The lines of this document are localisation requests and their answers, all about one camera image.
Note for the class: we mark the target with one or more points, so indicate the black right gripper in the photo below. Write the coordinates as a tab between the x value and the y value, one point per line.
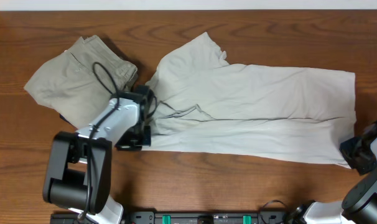
348	147

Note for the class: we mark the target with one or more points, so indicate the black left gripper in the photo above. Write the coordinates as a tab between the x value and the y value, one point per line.
124	145

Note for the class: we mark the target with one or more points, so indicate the white t-shirt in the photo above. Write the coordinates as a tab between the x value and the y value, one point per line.
205	104

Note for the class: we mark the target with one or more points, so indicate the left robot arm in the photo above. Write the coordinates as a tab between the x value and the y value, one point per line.
78	175

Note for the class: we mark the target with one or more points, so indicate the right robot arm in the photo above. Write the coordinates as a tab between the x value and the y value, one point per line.
360	204

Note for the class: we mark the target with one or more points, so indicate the folded khaki shorts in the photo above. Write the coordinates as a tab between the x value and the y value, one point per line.
76	83

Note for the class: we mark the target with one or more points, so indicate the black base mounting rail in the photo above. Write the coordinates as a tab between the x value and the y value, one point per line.
203	218

